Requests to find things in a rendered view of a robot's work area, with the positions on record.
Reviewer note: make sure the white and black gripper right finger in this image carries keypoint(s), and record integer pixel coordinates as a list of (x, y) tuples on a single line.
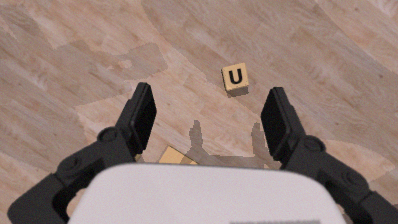
[(306, 154)]

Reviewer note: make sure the tan square mat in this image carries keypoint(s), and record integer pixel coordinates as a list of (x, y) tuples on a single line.
[(172, 155)]

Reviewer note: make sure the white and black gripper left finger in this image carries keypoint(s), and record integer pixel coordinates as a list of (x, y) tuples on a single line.
[(47, 201)]

